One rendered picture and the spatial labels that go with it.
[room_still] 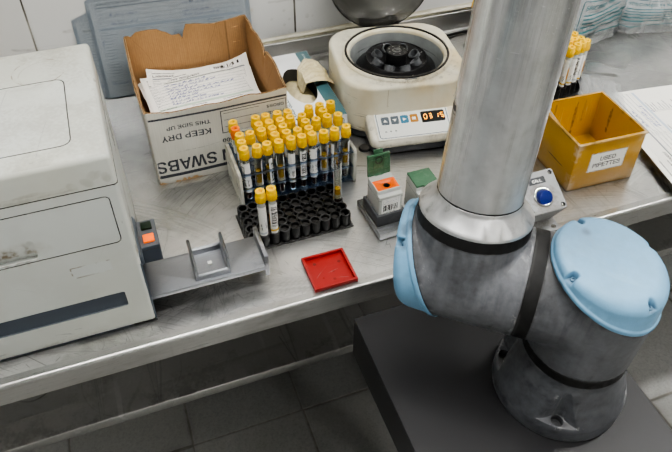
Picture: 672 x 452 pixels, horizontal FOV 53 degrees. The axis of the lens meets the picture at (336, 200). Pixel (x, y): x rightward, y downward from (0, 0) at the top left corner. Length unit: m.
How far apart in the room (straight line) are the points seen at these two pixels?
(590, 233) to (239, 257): 0.51
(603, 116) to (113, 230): 0.88
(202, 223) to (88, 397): 0.70
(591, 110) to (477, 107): 0.75
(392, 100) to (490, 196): 0.63
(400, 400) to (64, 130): 0.50
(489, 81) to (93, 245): 0.53
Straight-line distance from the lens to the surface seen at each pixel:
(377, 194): 1.05
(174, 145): 1.17
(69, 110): 0.88
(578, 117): 1.32
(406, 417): 0.81
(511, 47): 0.57
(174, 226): 1.13
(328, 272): 1.02
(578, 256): 0.68
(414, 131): 1.24
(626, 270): 0.69
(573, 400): 0.79
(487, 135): 0.60
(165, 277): 1.00
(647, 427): 0.88
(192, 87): 1.34
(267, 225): 1.04
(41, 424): 1.71
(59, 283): 0.92
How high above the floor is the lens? 1.64
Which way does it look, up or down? 42 degrees down
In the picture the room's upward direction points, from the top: straight up
